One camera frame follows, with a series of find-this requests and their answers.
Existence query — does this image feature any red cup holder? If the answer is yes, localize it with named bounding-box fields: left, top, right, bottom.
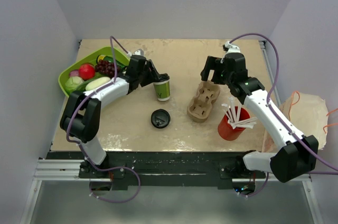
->
left=218, top=108, right=250, bottom=141

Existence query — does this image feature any green cabbage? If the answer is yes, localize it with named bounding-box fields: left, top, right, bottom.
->
left=64, top=76, right=85, bottom=95

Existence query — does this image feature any brown pulp cup carrier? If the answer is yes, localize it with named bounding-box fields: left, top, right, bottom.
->
left=187, top=80, right=220, bottom=123

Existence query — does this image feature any red apple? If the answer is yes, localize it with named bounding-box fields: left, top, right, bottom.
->
left=78, top=63, right=96, bottom=81

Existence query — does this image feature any purple grapes bunch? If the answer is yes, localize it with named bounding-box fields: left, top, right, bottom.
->
left=95, top=60, right=121, bottom=77

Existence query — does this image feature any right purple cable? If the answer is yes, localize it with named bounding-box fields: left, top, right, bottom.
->
left=228, top=33, right=338, bottom=198

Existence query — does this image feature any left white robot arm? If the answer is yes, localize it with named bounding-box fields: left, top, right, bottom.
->
left=60, top=54, right=170, bottom=178

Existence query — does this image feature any green paper coffee cup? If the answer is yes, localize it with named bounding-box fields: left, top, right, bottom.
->
left=153, top=79, right=171, bottom=101

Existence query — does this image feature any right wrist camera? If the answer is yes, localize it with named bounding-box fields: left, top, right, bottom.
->
left=223, top=41, right=241, bottom=54

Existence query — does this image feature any white wrapped straw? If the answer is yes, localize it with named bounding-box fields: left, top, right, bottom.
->
left=221, top=97, right=257, bottom=129

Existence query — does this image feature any black plastic cup lid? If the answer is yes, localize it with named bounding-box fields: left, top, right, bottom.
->
left=152, top=73, right=170, bottom=84

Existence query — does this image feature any white daikon radish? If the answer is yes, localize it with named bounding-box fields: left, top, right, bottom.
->
left=85, top=77, right=110, bottom=91

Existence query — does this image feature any green plastic bin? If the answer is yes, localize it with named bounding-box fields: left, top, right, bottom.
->
left=58, top=46, right=130, bottom=97

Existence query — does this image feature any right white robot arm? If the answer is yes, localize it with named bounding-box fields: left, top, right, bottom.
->
left=201, top=52, right=318, bottom=183

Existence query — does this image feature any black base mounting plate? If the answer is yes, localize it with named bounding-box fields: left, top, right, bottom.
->
left=78, top=151, right=266, bottom=192

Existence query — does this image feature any green bottle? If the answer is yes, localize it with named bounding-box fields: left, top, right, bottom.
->
left=96, top=54, right=129, bottom=67

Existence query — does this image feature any red onion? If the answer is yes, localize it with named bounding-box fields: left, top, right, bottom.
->
left=69, top=70, right=79, bottom=77

